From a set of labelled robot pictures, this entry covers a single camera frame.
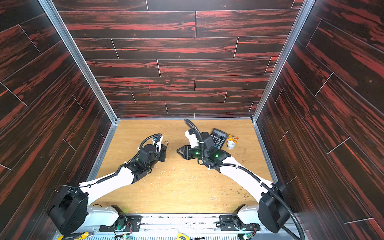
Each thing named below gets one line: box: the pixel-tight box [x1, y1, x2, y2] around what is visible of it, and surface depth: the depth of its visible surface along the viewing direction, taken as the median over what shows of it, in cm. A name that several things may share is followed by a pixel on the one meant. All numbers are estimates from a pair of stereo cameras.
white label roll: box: [227, 140, 235, 150], surface depth 104 cm
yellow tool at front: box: [176, 232, 190, 240], surface depth 70 cm
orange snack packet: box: [227, 133, 240, 144], surface depth 107 cm
